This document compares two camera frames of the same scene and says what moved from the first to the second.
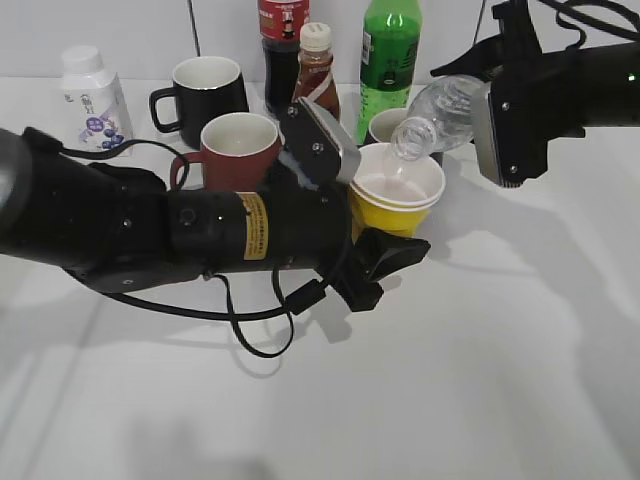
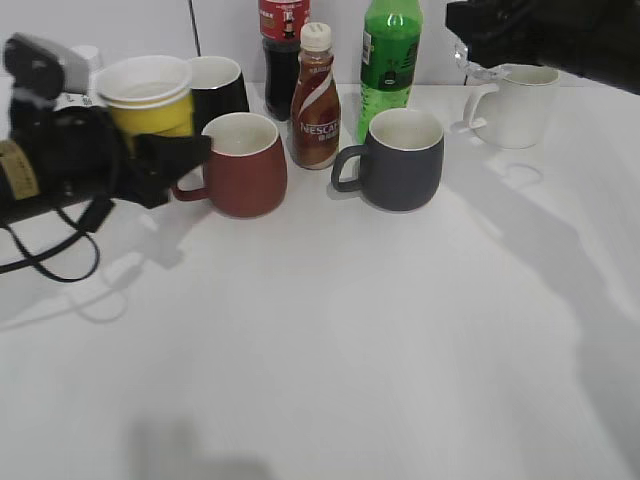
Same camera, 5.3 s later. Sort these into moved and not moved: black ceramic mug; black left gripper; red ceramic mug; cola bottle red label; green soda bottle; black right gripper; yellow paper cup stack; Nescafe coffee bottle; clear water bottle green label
Moved: black left gripper; clear water bottle green label; black right gripper; yellow paper cup stack
Not moved: cola bottle red label; green soda bottle; Nescafe coffee bottle; black ceramic mug; red ceramic mug
